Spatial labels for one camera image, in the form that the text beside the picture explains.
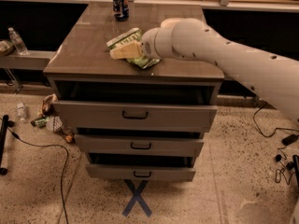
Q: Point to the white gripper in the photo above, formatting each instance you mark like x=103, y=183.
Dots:
x=148, y=45

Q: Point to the green jalapeno chip bag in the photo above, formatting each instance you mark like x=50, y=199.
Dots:
x=127, y=47

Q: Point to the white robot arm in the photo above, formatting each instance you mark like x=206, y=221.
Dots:
x=273, y=78

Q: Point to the blue pepsi can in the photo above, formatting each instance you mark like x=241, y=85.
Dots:
x=121, y=10

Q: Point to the crumpled snack bag on floor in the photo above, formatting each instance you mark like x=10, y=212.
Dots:
x=47, y=107

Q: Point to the green can on floor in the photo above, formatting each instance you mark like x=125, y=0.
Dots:
x=40, y=122

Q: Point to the grey drawer cabinet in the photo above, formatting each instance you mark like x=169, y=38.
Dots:
x=82, y=70

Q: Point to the top grey drawer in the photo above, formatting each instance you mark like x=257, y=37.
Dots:
x=182, y=118

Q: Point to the grey drawer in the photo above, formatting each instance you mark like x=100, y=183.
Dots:
x=182, y=118
x=139, y=145
x=140, y=172

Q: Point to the middle grey drawer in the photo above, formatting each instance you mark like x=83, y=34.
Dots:
x=139, y=145

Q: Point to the clear water bottle on ledge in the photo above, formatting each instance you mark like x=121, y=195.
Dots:
x=17, y=41

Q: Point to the bottom grey drawer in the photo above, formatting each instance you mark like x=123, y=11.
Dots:
x=140, y=172

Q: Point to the clear water bottle on floor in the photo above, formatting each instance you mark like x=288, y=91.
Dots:
x=21, y=111

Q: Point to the bowl on left ledge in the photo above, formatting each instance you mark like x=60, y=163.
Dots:
x=6, y=47

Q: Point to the black stand left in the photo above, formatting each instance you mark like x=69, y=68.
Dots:
x=5, y=125

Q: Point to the blue tape cross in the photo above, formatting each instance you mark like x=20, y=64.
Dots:
x=136, y=198

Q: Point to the black power adapter with cable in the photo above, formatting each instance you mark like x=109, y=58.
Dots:
x=286, y=141

